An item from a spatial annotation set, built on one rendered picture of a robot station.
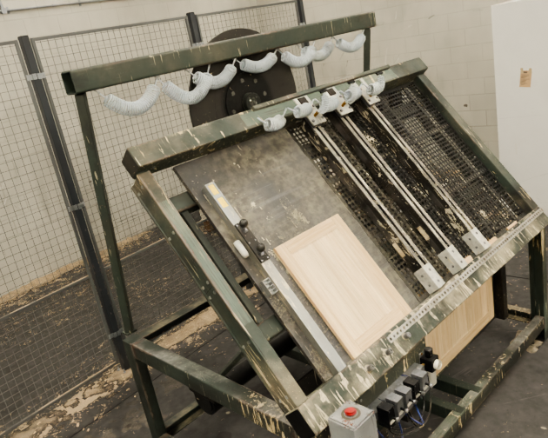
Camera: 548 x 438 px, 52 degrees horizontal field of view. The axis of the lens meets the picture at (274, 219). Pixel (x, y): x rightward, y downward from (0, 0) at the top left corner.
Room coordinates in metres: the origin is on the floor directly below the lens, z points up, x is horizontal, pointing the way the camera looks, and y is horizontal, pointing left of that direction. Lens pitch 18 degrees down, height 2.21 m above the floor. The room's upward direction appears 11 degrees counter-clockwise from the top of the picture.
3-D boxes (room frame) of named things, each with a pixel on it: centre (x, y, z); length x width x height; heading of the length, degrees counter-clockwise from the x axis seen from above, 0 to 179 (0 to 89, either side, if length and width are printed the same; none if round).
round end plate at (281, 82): (3.17, 0.01, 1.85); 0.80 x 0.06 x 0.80; 132
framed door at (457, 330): (2.81, -0.91, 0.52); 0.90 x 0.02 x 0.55; 132
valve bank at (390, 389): (1.94, -0.42, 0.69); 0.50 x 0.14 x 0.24; 132
